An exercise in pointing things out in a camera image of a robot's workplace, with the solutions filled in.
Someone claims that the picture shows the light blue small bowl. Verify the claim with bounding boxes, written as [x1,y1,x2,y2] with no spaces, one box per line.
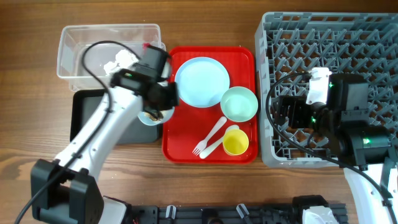
[138,107,175,126]

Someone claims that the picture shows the rice and food scraps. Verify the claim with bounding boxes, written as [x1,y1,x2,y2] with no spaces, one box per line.
[144,111,163,121]

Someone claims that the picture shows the white napkin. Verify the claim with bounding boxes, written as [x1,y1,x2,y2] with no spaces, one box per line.
[115,50,139,68]
[103,62,120,76]

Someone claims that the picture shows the red sauce packet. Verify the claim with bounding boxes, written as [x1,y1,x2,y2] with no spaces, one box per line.
[142,43,150,49]

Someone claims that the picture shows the yellow plastic cup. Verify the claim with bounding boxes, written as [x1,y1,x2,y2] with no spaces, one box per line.
[223,129,249,156]

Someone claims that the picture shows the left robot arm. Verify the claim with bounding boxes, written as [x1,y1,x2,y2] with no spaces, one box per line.
[16,45,178,223]

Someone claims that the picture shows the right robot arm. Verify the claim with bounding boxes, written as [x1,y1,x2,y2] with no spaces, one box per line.
[265,68,397,223]

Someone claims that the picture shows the grey dishwasher rack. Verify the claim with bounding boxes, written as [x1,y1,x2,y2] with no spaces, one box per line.
[255,12,397,168]

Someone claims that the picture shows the light blue plate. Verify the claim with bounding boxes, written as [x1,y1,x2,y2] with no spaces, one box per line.
[175,57,230,108]

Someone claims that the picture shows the mint green bowl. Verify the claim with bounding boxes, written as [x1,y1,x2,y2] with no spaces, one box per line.
[220,86,258,123]

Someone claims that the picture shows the white plastic fork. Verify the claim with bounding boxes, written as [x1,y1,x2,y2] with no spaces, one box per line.
[192,116,227,156]

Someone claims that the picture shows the white plastic spoon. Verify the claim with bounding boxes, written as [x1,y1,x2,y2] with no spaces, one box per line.
[199,124,239,159]

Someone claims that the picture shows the black plastic tray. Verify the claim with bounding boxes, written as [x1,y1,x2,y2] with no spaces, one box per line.
[70,90,162,145]

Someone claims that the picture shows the clear plastic bin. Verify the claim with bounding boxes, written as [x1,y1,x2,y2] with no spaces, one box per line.
[57,24,165,91]

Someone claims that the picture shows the left black cable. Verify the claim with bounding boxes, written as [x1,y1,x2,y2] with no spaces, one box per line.
[14,40,142,224]

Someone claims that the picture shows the black cable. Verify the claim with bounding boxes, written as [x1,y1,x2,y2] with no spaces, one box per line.
[264,71,398,224]
[14,40,142,224]

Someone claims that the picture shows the right black cable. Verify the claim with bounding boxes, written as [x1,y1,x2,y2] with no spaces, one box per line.
[264,71,398,224]

